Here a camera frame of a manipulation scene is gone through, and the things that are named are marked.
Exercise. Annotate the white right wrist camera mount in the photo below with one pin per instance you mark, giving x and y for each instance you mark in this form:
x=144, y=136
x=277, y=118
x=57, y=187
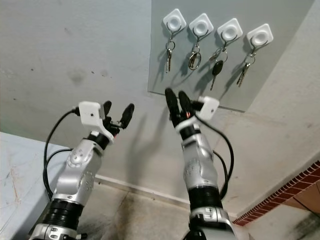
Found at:
x=209, y=106

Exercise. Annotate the white square wall hook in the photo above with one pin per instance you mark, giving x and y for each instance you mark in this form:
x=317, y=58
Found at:
x=230, y=31
x=260, y=36
x=174, y=21
x=201, y=25

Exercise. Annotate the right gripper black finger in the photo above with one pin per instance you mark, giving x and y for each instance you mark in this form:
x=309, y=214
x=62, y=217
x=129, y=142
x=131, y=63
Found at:
x=184, y=105
x=171, y=103

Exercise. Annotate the grey wall board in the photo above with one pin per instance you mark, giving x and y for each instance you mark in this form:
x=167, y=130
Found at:
x=230, y=7

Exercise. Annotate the silver key bunch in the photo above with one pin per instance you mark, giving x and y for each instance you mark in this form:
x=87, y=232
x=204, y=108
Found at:
x=244, y=75

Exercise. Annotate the red brick edging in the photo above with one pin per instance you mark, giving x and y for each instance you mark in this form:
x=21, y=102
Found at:
x=280, y=192

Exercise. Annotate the white plastic square table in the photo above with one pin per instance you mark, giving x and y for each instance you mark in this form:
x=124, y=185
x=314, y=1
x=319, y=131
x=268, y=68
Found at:
x=15, y=185

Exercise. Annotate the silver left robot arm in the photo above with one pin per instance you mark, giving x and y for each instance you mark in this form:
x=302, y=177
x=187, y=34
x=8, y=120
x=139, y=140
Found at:
x=80, y=170

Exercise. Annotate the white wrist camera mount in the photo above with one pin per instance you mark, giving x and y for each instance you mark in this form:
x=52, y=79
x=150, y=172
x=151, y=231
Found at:
x=209, y=106
x=91, y=114

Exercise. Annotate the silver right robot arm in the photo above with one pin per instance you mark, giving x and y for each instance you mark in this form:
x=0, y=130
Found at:
x=200, y=165

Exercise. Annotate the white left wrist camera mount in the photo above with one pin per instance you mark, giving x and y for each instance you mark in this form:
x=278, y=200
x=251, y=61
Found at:
x=91, y=114

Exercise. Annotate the black head car key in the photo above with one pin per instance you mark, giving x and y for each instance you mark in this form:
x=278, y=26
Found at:
x=217, y=67

